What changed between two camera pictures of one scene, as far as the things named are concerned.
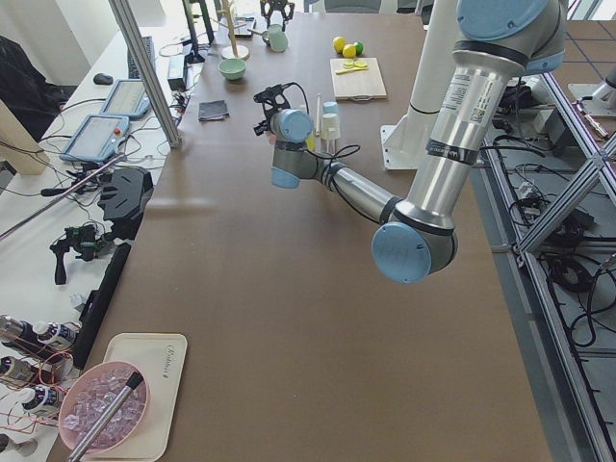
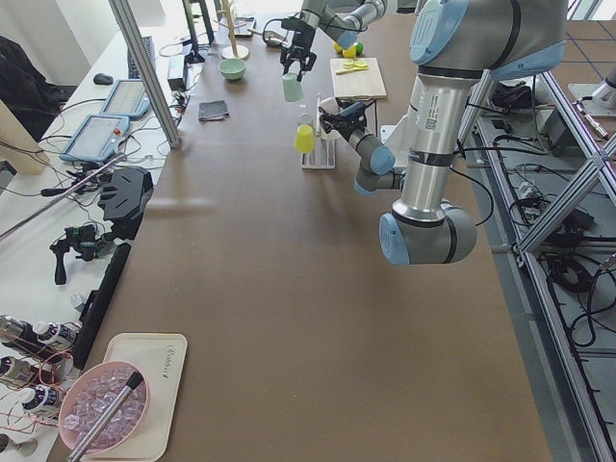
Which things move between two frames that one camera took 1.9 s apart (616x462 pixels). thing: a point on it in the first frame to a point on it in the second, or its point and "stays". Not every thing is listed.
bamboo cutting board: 358,85 stays
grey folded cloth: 212,110 stays
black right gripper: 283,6 to 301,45
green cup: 278,39 to 292,88
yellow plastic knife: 351,69 stays
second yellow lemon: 348,51 stays
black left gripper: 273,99 to 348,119
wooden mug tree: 239,52 stays
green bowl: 232,68 stays
